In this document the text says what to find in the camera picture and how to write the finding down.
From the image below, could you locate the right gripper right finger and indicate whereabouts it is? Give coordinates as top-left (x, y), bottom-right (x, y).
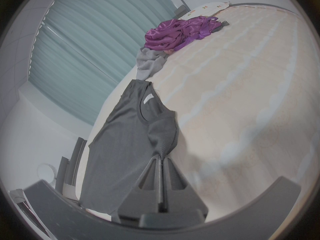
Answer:
top-left (162, 156), bottom-right (209, 219)

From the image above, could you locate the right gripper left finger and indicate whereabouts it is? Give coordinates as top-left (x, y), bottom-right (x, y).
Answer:
top-left (117, 155), bottom-right (162, 222)

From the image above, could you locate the black T-shirt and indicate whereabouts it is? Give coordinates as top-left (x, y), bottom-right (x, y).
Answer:
top-left (79, 79), bottom-right (179, 223)

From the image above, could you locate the bed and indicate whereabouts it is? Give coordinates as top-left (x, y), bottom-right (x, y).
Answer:
top-left (62, 0), bottom-right (318, 217)

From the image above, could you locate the round white ceiling lamp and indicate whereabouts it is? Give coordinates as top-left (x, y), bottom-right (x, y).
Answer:
top-left (37, 162), bottom-right (57, 182)

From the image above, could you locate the grey knit garment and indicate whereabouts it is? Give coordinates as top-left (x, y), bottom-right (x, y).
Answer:
top-left (136, 47), bottom-right (168, 81)

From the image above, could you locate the blue-green curtain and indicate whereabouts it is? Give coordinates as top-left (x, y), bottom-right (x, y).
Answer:
top-left (27, 24), bottom-right (121, 127)
top-left (47, 0), bottom-right (180, 89)

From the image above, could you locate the purple satin garment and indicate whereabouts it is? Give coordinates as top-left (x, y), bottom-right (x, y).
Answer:
top-left (144, 16), bottom-right (222, 51)

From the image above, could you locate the black lace garment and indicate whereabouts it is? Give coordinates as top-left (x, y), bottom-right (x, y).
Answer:
top-left (212, 20), bottom-right (230, 33)

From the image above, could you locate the white printed pillow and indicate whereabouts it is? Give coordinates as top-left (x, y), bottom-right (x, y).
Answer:
top-left (181, 1), bottom-right (230, 21)

